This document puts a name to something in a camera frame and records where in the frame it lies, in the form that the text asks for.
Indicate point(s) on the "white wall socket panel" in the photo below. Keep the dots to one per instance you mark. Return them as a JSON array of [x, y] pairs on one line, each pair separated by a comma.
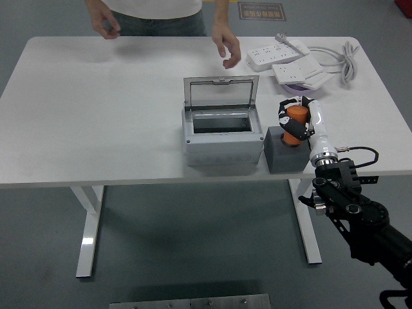
[[289, 72]]

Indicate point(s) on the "person's right hand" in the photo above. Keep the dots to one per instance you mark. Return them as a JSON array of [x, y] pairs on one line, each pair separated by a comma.
[[101, 21]]

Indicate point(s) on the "orange cylinder battery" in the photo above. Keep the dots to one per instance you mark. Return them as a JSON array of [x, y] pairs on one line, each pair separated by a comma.
[[296, 116]]

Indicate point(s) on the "grey metal plate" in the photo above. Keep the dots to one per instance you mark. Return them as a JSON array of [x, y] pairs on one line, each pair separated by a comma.
[[190, 303]]

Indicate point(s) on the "white power strip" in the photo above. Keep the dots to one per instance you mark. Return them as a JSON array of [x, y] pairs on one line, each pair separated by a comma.
[[268, 56]]

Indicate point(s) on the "person's left hand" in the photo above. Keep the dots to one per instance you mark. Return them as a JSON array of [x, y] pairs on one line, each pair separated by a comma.
[[227, 40]]

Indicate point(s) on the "person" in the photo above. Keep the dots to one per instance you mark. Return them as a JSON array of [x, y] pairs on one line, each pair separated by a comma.
[[161, 16]]

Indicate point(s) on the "white switch panel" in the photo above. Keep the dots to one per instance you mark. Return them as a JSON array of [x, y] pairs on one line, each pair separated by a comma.
[[318, 81]]

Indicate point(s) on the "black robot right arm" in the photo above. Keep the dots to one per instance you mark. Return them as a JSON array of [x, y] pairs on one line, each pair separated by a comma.
[[360, 212]]

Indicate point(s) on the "grey block holder with hole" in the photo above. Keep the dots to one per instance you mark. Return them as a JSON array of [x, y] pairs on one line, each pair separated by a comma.
[[283, 157]]

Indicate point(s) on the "purple round bowl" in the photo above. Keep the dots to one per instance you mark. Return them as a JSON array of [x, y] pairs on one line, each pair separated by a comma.
[[297, 90]]

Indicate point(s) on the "red crate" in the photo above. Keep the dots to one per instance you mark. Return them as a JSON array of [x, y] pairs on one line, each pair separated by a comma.
[[405, 8]]

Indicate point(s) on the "white table leg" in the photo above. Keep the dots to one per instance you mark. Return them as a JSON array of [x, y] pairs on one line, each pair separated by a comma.
[[307, 225], [88, 231]]

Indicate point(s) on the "clear hinged box lid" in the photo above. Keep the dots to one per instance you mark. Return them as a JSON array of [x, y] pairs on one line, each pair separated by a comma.
[[222, 93]]

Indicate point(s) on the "grey plastic junction box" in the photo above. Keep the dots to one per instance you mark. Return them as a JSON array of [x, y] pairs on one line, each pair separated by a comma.
[[222, 148]]

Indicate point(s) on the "brown floor sign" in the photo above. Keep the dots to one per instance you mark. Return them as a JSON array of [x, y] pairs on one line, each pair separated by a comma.
[[261, 11]]

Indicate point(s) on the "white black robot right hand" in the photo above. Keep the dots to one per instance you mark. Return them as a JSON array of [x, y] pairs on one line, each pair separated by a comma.
[[317, 128]]

